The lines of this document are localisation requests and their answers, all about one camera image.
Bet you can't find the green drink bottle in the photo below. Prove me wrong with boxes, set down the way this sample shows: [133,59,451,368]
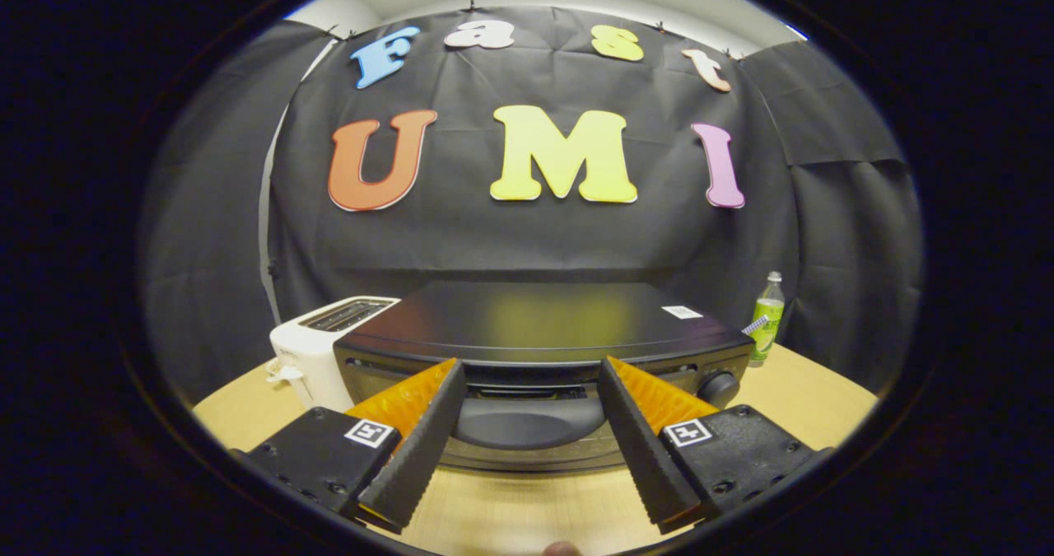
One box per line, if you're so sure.
[748,272,786,367]

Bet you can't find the black toaster oven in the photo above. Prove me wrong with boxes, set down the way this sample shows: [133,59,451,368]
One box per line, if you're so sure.
[333,282,754,473]

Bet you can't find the white slot toaster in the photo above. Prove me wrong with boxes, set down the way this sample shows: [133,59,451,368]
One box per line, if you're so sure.
[269,296,402,413]

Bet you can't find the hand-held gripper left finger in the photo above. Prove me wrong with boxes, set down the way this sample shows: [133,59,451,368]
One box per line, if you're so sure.
[231,358,468,534]

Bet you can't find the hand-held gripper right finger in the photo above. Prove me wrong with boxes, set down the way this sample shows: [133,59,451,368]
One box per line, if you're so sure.
[596,357,834,535]

